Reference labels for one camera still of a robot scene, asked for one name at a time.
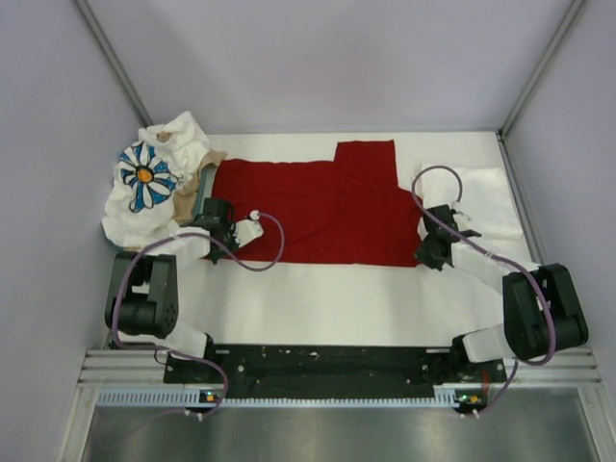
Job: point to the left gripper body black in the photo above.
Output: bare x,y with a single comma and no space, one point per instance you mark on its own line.
229,241

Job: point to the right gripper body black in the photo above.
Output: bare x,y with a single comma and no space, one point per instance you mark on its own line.
424,254

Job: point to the red t shirt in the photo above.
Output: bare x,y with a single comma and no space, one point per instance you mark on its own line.
349,210

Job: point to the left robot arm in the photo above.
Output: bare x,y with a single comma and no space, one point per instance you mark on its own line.
143,306

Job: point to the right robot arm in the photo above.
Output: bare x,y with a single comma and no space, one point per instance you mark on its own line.
541,311

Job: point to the tan t shirt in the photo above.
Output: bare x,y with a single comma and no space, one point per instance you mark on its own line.
162,169

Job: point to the teal plastic bin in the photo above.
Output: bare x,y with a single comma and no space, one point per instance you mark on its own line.
204,187

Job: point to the folded white t shirt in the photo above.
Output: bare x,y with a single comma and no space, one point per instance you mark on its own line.
479,196

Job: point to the white flower print t shirt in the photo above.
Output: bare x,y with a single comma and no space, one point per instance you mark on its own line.
139,208

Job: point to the white crumpled t shirt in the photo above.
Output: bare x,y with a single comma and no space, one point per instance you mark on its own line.
181,144

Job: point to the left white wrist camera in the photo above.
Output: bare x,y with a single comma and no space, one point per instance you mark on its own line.
249,229

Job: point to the right aluminium frame post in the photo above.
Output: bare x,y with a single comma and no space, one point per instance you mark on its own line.
567,24

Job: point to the aluminium frame post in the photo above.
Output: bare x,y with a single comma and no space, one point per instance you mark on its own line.
567,24
112,61

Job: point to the grey slotted cable duct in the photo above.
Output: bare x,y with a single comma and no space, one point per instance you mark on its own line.
195,398

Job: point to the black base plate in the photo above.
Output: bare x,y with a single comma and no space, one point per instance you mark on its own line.
321,372

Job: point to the left aluminium frame post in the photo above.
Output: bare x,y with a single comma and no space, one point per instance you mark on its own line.
112,61

